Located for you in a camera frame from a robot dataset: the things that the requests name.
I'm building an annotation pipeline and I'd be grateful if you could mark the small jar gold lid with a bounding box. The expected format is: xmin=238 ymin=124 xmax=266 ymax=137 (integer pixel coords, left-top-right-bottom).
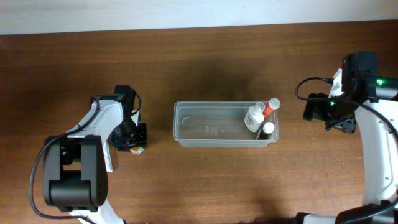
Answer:
xmin=129 ymin=147 xmax=144 ymax=155

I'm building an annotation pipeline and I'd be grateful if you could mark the white blue red box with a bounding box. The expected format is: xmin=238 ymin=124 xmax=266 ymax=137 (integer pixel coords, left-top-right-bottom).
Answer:
xmin=106 ymin=146 xmax=119 ymax=172

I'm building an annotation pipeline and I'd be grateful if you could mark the orange bottle white cap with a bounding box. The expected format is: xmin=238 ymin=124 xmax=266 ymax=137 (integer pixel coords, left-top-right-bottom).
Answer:
xmin=262 ymin=98 xmax=281 ymax=118

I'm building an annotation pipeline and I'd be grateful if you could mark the black bottle white cap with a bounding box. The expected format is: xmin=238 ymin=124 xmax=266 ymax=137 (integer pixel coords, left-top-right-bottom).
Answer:
xmin=256 ymin=122 xmax=275 ymax=140

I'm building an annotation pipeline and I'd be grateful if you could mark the white squeeze bottle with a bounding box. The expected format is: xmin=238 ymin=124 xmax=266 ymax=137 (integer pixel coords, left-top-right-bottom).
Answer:
xmin=244 ymin=102 xmax=266 ymax=133

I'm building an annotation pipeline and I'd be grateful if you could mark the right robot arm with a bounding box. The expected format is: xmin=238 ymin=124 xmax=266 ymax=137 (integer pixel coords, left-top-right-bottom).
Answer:
xmin=295 ymin=52 xmax=397 ymax=224

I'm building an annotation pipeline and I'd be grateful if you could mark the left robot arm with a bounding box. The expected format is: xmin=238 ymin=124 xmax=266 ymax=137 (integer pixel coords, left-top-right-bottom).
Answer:
xmin=39 ymin=85 xmax=147 ymax=223

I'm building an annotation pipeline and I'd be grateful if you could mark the clear plastic container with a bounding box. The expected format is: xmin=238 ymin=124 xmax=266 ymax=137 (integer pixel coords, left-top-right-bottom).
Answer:
xmin=173 ymin=101 xmax=279 ymax=148

